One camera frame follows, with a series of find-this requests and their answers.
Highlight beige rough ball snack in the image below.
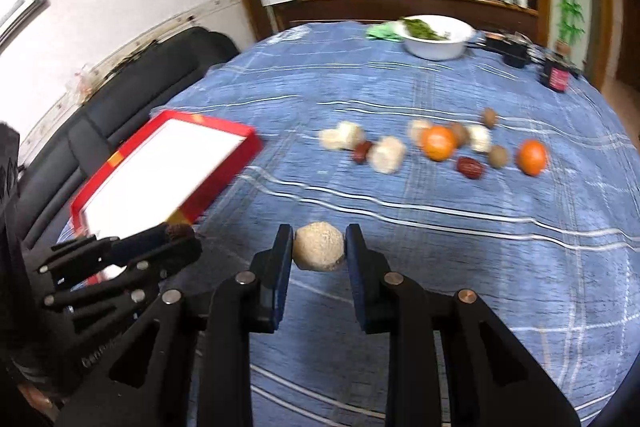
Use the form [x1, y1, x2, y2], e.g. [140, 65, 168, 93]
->
[293, 221, 345, 272]

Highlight black leather sofa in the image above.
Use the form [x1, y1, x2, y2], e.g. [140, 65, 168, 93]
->
[14, 26, 240, 251]

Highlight blue plaid tablecloth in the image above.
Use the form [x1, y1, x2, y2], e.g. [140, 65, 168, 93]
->
[169, 23, 639, 425]

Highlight brown longan fruit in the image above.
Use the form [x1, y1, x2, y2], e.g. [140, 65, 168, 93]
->
[487, 145, 509, 169]
[449, 122, 470, 148]
[480, 107, 499, 129]

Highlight orange tangerine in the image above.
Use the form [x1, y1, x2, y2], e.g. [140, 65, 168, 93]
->
[516, 140, 547, 176]
[420, 126, 457, 161]

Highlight red white tray box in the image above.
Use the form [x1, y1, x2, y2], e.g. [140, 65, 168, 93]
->
[68, 108, 264, 286]

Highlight white bowl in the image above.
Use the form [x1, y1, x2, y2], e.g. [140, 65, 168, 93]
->
[394, 15, 476, 62]

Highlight black power adapter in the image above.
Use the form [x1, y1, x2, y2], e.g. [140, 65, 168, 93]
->
[484, 31, 532, 68]

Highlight red jujube date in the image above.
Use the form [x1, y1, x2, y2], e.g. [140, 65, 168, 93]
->
[352, 140, 373, 165]
[456, 156, 484, 180]

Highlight dark bottle pink label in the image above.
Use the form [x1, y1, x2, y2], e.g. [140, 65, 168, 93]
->
[539, 39, 572, 93]

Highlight green leafy vegetables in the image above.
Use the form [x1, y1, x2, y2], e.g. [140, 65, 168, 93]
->
[402, 18, 449, 41]

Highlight green cloth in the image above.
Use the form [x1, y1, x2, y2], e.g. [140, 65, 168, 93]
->
[366, 22, 402, 42]

